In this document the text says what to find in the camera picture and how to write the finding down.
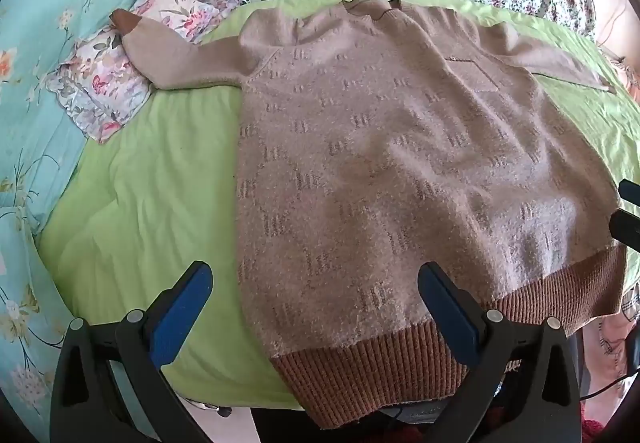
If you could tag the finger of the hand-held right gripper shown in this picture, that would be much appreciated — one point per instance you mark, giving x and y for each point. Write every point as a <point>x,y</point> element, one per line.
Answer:
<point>631,193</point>
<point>627,233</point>

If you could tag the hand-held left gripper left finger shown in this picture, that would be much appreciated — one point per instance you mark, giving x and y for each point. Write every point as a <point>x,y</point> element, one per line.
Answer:
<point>184,318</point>

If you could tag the teal floral duvet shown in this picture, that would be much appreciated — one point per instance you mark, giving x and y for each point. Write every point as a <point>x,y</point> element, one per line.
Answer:
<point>45,73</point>

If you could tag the brown knitted sweater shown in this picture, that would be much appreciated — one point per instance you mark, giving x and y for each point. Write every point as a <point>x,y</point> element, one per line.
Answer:
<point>390,163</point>

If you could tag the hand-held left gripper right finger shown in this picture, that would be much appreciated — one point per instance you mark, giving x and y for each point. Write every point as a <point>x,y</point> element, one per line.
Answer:
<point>447,318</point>

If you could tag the green bed sheet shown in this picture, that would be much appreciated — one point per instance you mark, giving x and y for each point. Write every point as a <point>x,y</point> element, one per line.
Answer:
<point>150,198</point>

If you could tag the pink patterned cloth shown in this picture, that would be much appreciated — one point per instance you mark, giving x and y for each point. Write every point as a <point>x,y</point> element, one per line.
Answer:
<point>607,348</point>

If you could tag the floral ruffled pillow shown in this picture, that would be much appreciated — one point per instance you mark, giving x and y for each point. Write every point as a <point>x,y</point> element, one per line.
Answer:
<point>100,88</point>

